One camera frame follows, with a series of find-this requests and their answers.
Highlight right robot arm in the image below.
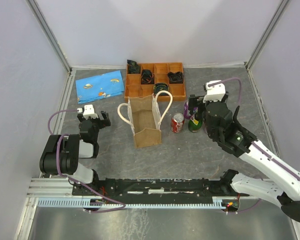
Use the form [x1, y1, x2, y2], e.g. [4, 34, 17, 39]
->
[188, 94, 300, 223]

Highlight blue space print cloth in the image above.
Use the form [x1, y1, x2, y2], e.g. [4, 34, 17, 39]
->
[75, 70, 125, 104]

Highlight dark rolled fabric right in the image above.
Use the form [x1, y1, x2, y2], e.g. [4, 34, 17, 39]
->
[167, 71, 184, 84]

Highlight dark rolled fabric bottom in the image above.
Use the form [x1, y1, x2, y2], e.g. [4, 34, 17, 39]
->
[153, 82, 170, 96]

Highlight dark rolled fabric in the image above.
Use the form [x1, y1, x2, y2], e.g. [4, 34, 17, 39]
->
[127, 59, 141, 74]
[141, 69, 154, 85]
[153, 82, 170, 96]
[167, 71, 184, 84]

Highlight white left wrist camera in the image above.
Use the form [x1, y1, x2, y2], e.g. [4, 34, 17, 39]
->
[83, 104, 98, 119]

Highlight aluminium frame post right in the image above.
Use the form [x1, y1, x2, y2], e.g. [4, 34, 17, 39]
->
[245, 0, 290, 71]

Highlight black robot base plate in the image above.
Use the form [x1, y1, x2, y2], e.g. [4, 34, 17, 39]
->
[71, 177, 251, 205]

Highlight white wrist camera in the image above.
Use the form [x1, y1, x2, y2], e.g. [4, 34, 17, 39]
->
[203, 80, 226, 103]
[83, 104, 98, 119]

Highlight dark rolled fabric top left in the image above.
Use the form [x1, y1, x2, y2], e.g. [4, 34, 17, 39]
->
[127, 59, 141, 74]

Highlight green glass bottle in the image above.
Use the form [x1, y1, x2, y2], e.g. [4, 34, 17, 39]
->
[188, 113, 203, 133]

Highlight aluminium frame post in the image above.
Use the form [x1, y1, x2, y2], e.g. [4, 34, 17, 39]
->
[26, 0, 72, 72]
[245, 0, 290, 71]

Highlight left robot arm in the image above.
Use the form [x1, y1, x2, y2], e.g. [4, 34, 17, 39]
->
[39, 105, 111, 195]

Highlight burlap canvas tote bag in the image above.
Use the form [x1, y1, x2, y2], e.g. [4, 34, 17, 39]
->
[117, 90, 173, 149]

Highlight dark rolled fabric middle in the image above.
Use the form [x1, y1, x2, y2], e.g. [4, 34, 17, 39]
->
[141, 69, 154, 85]

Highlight blue slotted cable duct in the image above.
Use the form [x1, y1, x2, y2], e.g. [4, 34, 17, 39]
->
[36, 196, 231, 208]

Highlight wooden compartment tray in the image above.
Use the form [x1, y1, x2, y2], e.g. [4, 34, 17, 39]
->
[124, 62, 186, 102]

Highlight aluminium frame rail front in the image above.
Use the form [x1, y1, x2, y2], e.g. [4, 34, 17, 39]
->
[26, 176, 278, 200]

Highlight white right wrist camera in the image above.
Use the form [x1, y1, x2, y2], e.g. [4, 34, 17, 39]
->
[203, 80, 226, 103]

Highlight red soda can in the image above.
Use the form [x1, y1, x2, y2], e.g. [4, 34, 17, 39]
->
[170, 112, 185, 134]

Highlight aluminium frame post left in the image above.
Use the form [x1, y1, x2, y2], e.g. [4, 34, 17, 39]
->
[26, 0, 72, 72]

